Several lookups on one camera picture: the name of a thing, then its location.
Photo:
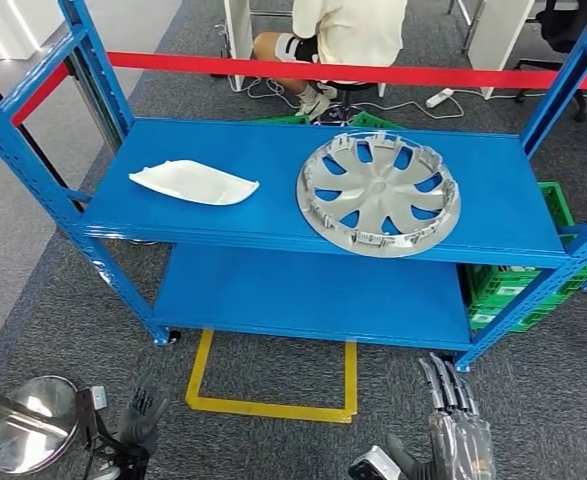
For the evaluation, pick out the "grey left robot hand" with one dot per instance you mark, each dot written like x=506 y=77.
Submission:
x=140 y=420

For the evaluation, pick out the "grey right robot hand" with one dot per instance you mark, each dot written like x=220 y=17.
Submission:
x=460 y=444

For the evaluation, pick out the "silver plastic wheel hubcap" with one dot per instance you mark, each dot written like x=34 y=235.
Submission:
x=377 y=192

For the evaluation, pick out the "white plastic trim part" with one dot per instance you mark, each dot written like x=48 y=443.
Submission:
x=193 y=182

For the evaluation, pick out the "blue metal shelf rack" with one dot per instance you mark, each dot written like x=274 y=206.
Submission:
x=273 y=152

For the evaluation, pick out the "chrome stanchion with round base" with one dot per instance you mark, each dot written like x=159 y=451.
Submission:
x=33 y=430

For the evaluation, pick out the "green plastic crate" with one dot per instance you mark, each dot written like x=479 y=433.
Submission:
x=493 y=291
x=370 y=121
x=283 y=120

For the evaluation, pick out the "white power strip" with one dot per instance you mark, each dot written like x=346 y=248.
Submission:
x=439 y=98

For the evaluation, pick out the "red barrier belt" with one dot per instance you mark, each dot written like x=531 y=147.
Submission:
x=43 y=96
x=323 y=69

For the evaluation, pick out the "black stool with chrome base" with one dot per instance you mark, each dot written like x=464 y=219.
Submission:
x=353 y=86

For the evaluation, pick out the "white desk side panel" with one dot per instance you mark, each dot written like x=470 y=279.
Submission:
x=498 y=40
x=238 y=33

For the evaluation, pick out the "white cabinet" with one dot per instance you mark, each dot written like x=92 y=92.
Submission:
x=3 y=26

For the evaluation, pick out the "black office chair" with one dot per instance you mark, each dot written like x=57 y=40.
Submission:
x=568 y=26

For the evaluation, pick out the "seated person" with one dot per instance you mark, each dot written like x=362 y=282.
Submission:
x=353 y=26

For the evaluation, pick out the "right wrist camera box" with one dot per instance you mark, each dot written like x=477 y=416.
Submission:
x=373 y=464

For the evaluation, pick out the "chrome stanchion post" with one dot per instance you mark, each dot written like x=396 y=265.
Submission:
x=95 y=106

